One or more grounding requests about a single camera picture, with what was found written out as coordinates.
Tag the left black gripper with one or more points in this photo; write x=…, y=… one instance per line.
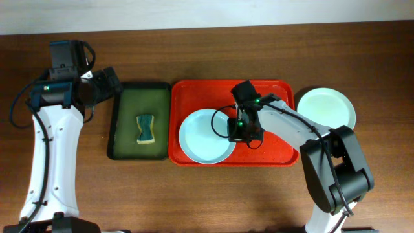
x=108, y=81

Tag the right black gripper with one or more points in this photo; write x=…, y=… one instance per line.
x=234, y=137

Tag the light blue plate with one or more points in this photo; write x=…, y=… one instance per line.
x=198, y=140

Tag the green yellow sponge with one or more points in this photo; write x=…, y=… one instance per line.
x=145, y=126

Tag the pale green plate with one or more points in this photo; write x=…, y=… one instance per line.
x=327, y=107

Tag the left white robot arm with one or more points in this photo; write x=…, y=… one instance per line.
x=57, y=101

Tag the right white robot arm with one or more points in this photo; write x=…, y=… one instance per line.
x=336, y=171

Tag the dark green tray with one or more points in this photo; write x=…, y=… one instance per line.
x=140, y=98

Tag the red plastic tray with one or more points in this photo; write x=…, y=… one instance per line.
x=191, y=95

